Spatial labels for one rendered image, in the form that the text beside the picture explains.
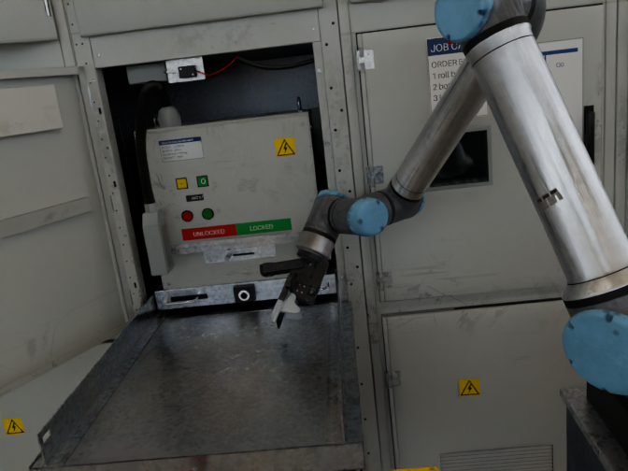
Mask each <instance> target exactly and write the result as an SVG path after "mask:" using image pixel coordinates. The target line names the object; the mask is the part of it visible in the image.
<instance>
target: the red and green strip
mask: <svg viewBox="0 0 628 471"><path fill-rule="evenodd" d="M286 230H292V223H291V218H289V219H279V220H271V221H253V222H244V223H235V224H226V225H217V226H208V227H199V228H190V229H181V232H182V238H183V241H186V240H195V239H205V238H213V237H223V236H241V235H249V234H259V233H268V232H277V231H286Z"/></svg>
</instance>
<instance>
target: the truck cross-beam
mask: <svg viewBox="0 0 628 471"><path fill-rule="evenodd" d="M325 276H327V279H328V288H329V293H337V285H336V276H335V269H327V274H325ZM286 279H287V278H271V279H262V280H253V281H242V282H233V283H223V284H214V285H205V286H194V287H185V288H176V289H166V290H164V287H163V286H159V287H158V288H157V289H156V291H155V292H154V293H155V298H156V303H157V307H158V310H163V309H165V307H164V305H163V300H164V298H163V293H162V292H168V291H169V292H170V298H171V303H172V302H182V301H191V300H193V299H195V298H196V297H197V296H198V295H199V296H200V297H199V299H198V300H197V301H196V302H194V303H190V304H181V305H172V308H182V307H200V306H211V305H220V304H231V303H235V302H236V301H235V296H234V289H233V288H234V286H235V285H244V284H254V289H255V294H256V300H255V301H260V300H269V299H278V297H279V295H280V293H281V291H282V289H283V286H284V283H285V281H286Z"/></svg>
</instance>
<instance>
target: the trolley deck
mask: <svg viewBox="0 0 628 471"><path fill-rule="evenodd" d="M342 308H343V331H344V353H345V377H346V399H347V422H348V443H344V444H332V445H326V444H325V441H326V394H327V348H328V305H321V306H311V307H300V312H301V313H302V315H303V316H302V319H301V320H292V319H283V322H282V324H281V326H280V328H279V329H278V327H277V323H276V322H275V323H273V322H272V317H271V314H272V312H273V309H272V310H262V311H252V312H242V313H233V314H222V315H213V316H203V317H193V318H183V319H173V320H164V321H163V323H162V324H161V326H160V327H159V329H158V330H157V331H156V333H155V334H154V336H153V337H152V339H151V340H150V342H149V343H148V345H147V346H146V348H144V350H143V351H142V353H141V354H140V355H139V357H138V358H137V360H136V362H135V363H134V365H133V366H132V367H131V369H130V370H129V372H128V373H127V375H126V376H125V378H124V379H123V381H122V382H121V384H120V385H119V387H118V388H117V390H116V391H115V392H114V393H113V394H112V396H111V397H110V399H109V400H108V402H107V404H106V405H105V406H104V408H103V409H102V411H101V412H100V414H99V415H98V417H97V418H96V419H95V421H94V422H93V424H92V426H91V427H90V429H89V430H88V432H87V433H86V434H85V436H84V437H83V438H82V439H81V441H80V442H79V444H78V445H77V447H76V448H75V450H74V451H73V453H72V454H71V456H70V457H69V458H68V460H67V461H66V463H65V464H64V466H54V467H42V465H43V464H44V462H43V458H42V454H41V451H40V452H39V453H38V454H37V456H36V457H35V459H34V460H33V461H32V462H31V464H30V465H29V466H28V469H29V471H190V470H193V468H194V467H197V468H198V470H197V471H343V470H355V469H365V457H364V435H363V424H362V412H361V401H360V390H359V379H358V367H357V356H356V346H355V334H354V323H353V313H352V304H351V301H350V303H342Z"/></svg>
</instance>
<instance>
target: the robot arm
mask: <svg viewBox="0 0 628 471"><path fill-rule="evenodd" d="M546 8H547V4H546V0H437V1H436V2H435V24H436V27H437V29H438V31H439V33H440V34H441V35H442V36H443V37H444V38H446V39H447V40H449V41H450V42H452V43H456V44H460V46H461V49H462V51H463V53H464V60H463V62H462V63H461V65H460V67H459V68H458V70H457V72H456V73H455V75H454V77H453V78H452V80H451V82H450V84H449V86H448V87H447V89H446V90H445V91H444V93H443V95H442V97H441V98H440V100H439V102H438V103H437V105H436V107H435V109H434V111H433V112H432V114H431V116H430V117H429V119H428V121H427V122H426V123H425V125H424V126H423V128H422V130H421V132H420V134H419V136H418V137H417V139H416V141H415V142H414V144H413V146H412V147H411V149H410V151H409V152H408V154H407V156H406V158H405V160H404V161H403V162H402V164H401V166H400V167H399V169H398V171H397V172H396V174H395V175H394V176H393V177H392V179H391V181H390V183H389V184H388V186H387V187H386V188H385V189H383V190H380V191H377V192H374V193H370V194H367V195H364V196H361V197H356V198H349V197H347V196H346V195H345V194H344V193H341V192H338V191H331V190H323V191H321V192H319V194H318V196H317V198H316V199H315V200H314V205H313V207H312V209H311V211H310V213H309V216H308V218H307V222H306V224H305V226H304V229H303V231H302V233H301V235H300V237H299V239H298V241H297V244H296V247H297V249H298V251H297V253H296V255H297V256H298V257H300V258H301V259H294V260H289V261H282V262H275V263H271V262H270V263H263V264H260V273H261V275H262V276H263V277H266V278H267V277H274V276H275V275H280V274H287V273H290V274H289V275H288V277H287V279H286V281H285V283H284V286H283V289H282V291H281V293H280V295H279V297H278V301H277V302H276V305H275V307H274V309H273V312H272V314H271V317H272V322H273V323H275V322H276V323H277V327H278V329H279V328H280V326H281V324H282V322H283V319H292V320H301V319H302V316H303V315H302V313H301V312H300V307H299V306H298V305H297V304H298V301H299V302H301V303H304V304H310V305H312V306H313V305H314V303H315V300H316V298H317V295H318V293H319V290H320V288H321V282H322V280H323V277H324V275H325V272H326V270H327V269H328V266H329V262H327V260H329V258H330V255H331V253H332V250H333V248H334V245H335V243H336V240H337V238H338V235H339V234H346V235H357V236H375V235H378V234H379V233H381V232H382V231H383V229H384V228H385V227H386V226H387V225H390V224H393V223H396V222H398V221H402V220H404V219H409V218H412V217H414V216H415V215H417V214H418V213H420V212H421V210H422V208H423V206H424V200H425V199H424V195H425V192H426V191H427V189H428V188H429V186H430V185H431V183H432V182H433V180H434V179H435V177H436V175H437V174H438V172H439V171H440V169H441V168H442V166H443V165H444V163H445V162H446V161H447V160H448V158H449V157H450V155H451V153H452V152H453V150H454V149H455V147H456V146H457V144H458V143H459V141H460V140H461V138H462V137H463V135H464V133H465V132H466V130H467V129H468V127H469V126H470V124H471V123H472V121H473V120H474V119H475V118H476V116H477V115H478V113H479V111H480V110H481V108H482V107H483V105H484V104H485V102H486V101H487V103H488V105H489V107H490V109H491V112H492V114H493V116H494V119H495V121H496V123H497V125H498V128H499V130H500V132H501V134H502V136H503V139H504V140H505V142H506V144H507V148H508V150H509V152H510V154H511V157H512V159H513V161H514V163H515V165H516V167H517V169H518V171H519V174H520V176H521V179H522V181H523V184H524V186H525V188H526V190H527V192H528V194H529V196H530V198H531V200H532V203H533V205H534V207H535V211H536V213H537V215H538V217H539V219H540V221H541V223H542V225H543V227H544V230H545V232H546V234H547V236H548V239H549V242H550V244H551V246H552V248H553V250H554V252H555V254H556V257H557V259H558V261H559V263H560V266H561V268H562V270H563V271H564V275H565V277H566V279H567V285H566V288H565V290H564V293H563V296H562V299H563V301H564V304H565V307H566V309H567V311H568V314H569V316H570V318H571V319H570V320H569V321H568V322H567V324H566V326H565V327H564V332H563V348H564V354H565V356H566V358H568V359H569V361H570V364H571V365H572V367H573V368H574V369H575V371H576V372H577V373H578V374H579V375H580V376H581V377H582V378H584V379H585V380H586V381H588V382H589V383H591V384H592V385H593V386H595V387H596V388H598V389H600V390H605V391H608V392H609V393H615V394H620V395H624V396H625V397H627V398H628V238H627V236H626V234H625V233H624V230H623V228H622V226H621V223H620V221H619V218H618V216H617V214H616V212H615V210H614V208H613V206H612V204H611V202H610V200H609V198H608V196H607V192H606V190H605V188H604V186H603V184H602V181H601V179H600V178H599V176H598V174H597V172H596V169H595V167H594V165H593V163H592V160H591V157H590V155H589V153H588V152H587V150H586V147H585V145H584V143H583V141H582V139H581V137H580V134H579V132H578V129H577V127H576V125H575V123H574V121H573V119H572V117H571V115H570V113H569V110H568V108H567V106H566V104H565V102H564V99H563V97H562V95H561V93H560V91H559V89H558V86H557V84H556V82H555V80H554V78H553V76H552V74H551V72H550V69H549V67H548V65H547V62H546V60H545V58H544V56H543V54H542V51H541V49H540V48H539V46H538V44H537V42H536V40H537V38H538V36H539V34H540V31H541V29H542V26H543V23H544V20H545V15H546ZM310 264H312V265H310ZM297 299H298V301H297Z"/></svg>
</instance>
